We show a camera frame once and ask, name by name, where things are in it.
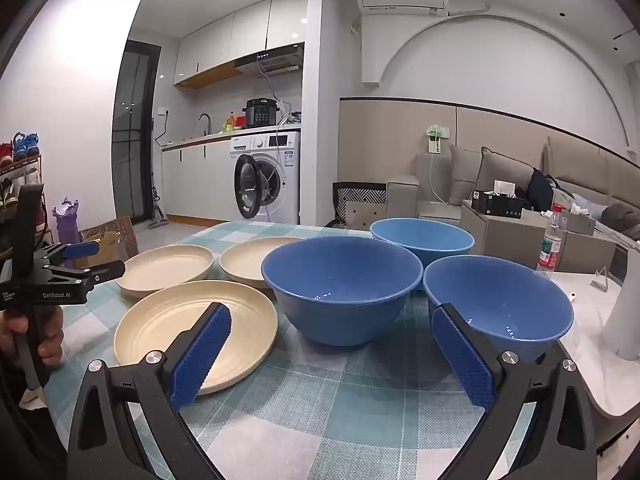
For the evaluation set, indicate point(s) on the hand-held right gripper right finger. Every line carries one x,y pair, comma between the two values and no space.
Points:
462,355

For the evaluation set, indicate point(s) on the black box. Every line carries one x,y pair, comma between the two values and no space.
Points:
495,205

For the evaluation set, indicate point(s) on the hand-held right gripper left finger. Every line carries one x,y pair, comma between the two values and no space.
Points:
200,355

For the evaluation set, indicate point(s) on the clear phone stand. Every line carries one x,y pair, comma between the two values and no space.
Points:
607,282

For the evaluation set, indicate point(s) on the white lower kitchen cabinets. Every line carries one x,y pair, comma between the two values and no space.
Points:
200,180

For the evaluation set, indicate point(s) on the teal checked tablecloth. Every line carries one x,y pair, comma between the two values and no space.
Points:
350,390

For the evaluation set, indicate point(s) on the clear water bottle red label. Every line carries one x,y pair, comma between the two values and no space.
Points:
551,245

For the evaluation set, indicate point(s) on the black pressure cooker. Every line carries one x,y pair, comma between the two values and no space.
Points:
260,112

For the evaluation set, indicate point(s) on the white electric kettle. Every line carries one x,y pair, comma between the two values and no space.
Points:
627,320

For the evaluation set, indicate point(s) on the range hood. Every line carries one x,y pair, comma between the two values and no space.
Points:
270,60

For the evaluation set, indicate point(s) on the dark clothes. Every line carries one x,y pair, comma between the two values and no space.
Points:
540,190

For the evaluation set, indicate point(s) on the blue bowl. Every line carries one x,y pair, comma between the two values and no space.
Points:
500,285
340,270
420,240

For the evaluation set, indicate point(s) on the floor mop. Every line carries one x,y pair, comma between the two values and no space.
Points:
156,215

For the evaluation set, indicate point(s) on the cream plate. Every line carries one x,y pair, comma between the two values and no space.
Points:
165,266
160,325
245,260

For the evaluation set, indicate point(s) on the grey sofa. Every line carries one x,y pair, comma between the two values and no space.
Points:
405,200

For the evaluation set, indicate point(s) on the person's left hand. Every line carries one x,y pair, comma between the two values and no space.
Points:
52,340

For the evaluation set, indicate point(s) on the wall socket with green plug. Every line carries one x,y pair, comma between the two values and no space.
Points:
436,137

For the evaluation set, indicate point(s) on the white upper cabinets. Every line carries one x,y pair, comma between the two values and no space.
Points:
215,45

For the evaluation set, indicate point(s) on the folded black white patterned rug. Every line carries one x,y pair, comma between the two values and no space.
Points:
360,200

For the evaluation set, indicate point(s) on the purple bag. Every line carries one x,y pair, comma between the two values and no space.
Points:
67,225

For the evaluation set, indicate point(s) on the brown cardboard box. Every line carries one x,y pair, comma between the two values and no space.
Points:
120,235

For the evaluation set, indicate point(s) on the beige bed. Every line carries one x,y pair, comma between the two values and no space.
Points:
590,165

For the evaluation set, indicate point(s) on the marble top coffee table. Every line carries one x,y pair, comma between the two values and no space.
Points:
590,330

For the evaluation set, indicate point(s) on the dark glass door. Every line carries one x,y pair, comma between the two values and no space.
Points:
135,135

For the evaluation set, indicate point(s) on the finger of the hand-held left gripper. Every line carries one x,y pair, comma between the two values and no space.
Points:
100,272
82,250

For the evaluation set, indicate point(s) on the black kitchen faucet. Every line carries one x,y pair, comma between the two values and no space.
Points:
208,120

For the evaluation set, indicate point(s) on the white washing machine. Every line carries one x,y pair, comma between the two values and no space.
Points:
290,160

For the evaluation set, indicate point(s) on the wooden shoe rack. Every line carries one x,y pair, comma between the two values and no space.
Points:
37,165

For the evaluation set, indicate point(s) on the grey sofa cushion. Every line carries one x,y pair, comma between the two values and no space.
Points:
502,175
462,175

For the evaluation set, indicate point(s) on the dark green blanket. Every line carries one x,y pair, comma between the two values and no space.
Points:
622,217

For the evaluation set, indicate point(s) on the grey side cabinet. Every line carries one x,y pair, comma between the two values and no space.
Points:
500,240

